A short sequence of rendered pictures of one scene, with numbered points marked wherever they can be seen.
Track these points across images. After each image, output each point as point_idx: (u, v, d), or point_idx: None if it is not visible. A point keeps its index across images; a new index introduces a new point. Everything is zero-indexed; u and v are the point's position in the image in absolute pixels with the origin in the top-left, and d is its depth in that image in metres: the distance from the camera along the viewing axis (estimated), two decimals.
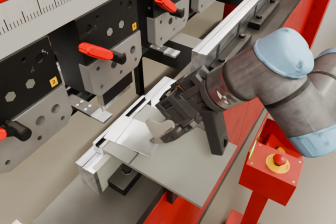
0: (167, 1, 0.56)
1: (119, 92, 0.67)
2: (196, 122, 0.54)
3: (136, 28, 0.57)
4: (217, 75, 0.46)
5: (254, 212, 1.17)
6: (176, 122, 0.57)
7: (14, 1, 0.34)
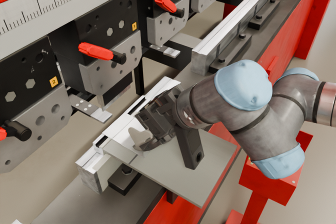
0: (167, 1, 0.56)
1: (119, 92, 0.67)
2: (170, 136, 0.57)
3: (136, 28, 0.57)
4: (185, 96, 0.49)
5: (254, 212, 1.17)
6: (153, 133, 0.60)
7: (14, 1, 0.34)
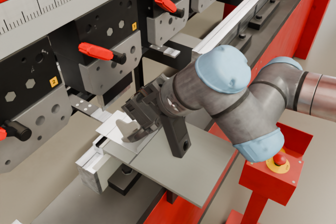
0: (167, 1, 0.56)
1: (119, 92, 0.67)
2: (156, 126, 0.58)
3: (136, 28, 0.57)
4: (168, 84, 0.50)
5: (254, 212, 1.17)
6: (140, 124, 0.61)
7: (14, 1, 0.34)
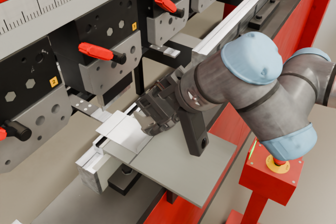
0: (167, 1, 0.56)
1: (119, 92, 0.67)
2: (173, 122, 0.54)
3: (136, 28, 0.57)
4: (189, 76, 0.46)
5: (254, 212, 1.17)
6: (155, 120, 0.57)
7: (14, 1, 0.34)
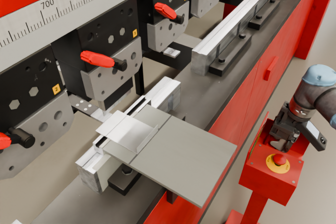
0: (167, 8, 0.57)
1: (119, 97, 0.68)
2: (297, 134, 0.89)
3: (136, 34, 0.58)
4: (292, 102, 0.84)
5: (254, 212, 1.17)
6: (286, 139, 0.93)
7: (18, 12, 0.35)
